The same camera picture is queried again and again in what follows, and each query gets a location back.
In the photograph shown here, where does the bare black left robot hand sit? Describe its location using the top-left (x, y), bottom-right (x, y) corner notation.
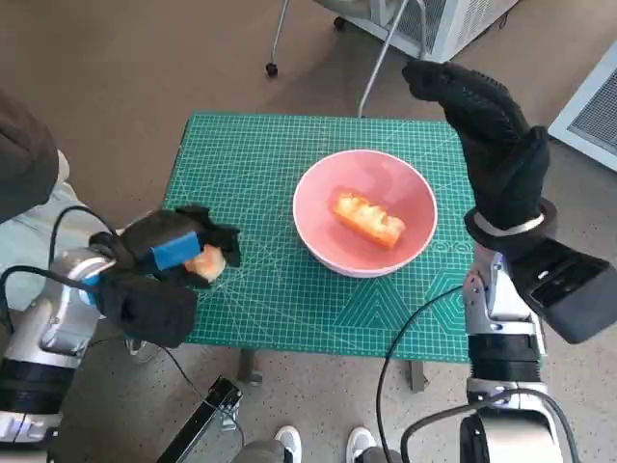
top-left (115, 204), bottom-right (242, 290)

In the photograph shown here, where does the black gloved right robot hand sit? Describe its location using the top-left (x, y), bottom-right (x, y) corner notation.
top-left (402, 61), bottom-right (551, 232)

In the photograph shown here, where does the round toy bread bun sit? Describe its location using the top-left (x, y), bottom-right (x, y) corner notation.
top-left (184, 244), bottom-right (227, 284)

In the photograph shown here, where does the pink bowl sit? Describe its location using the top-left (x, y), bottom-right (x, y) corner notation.
top-left (292, 149), bottom-right (439, 278)

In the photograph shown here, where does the long toy bread loaf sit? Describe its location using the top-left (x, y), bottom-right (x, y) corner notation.
top-left (329, 189), bottom-right (407, 251)

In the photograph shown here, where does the white appliance with grille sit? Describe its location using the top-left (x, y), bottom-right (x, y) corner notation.
top-left (548, 41), bottom-right (617, 173)

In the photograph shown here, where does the green cutting mat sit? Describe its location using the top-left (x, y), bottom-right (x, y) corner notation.
top-left (161, 112), bottom-right (483, 364)

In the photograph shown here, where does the white ventilated appliance with castors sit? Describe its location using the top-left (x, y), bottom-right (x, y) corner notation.
top-left (332, 0), bottom-right (522, 64)

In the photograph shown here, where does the grey metal table leg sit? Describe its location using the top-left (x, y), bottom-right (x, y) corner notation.
top-left (238, 349), bottom-right (264, 386)
top-left (409, 360), bottom-right (430, 393)

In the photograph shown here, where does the black metal stand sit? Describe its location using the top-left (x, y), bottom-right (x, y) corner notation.
top-left (156, 377), bottom-right (243, 463)

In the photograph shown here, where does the person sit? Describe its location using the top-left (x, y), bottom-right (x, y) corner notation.
top-left (235, 424), bottom-right (401, 463)
top-left (0, 86), bottom-right (105, 310)

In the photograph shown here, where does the grey metal chair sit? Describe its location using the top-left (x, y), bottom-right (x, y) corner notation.
top-left (264, 0), bottom-right (430, 120)

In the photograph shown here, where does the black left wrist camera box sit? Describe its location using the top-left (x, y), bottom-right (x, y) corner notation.
top-left (98, 272), bottom-right (199, 349)

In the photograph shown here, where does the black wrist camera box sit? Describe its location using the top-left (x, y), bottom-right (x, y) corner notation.
top-left (98, 272), bottom-right (199, 349)
top-left (505, 238), bottom-right (612, 344)

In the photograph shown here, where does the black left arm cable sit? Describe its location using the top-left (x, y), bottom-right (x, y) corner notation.
top-left (0, 205), bottom-right (124, 339)

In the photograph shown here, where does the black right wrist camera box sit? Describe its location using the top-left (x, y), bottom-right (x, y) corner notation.
top-left (505, 238), bottom-right (612, 344)

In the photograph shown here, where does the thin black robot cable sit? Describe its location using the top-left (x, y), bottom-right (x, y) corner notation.
top-left (375, 284), bottom-right (464, 463)

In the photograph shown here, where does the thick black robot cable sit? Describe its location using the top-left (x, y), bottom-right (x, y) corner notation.
top-left (400, 388), bottom-right (582, 463)

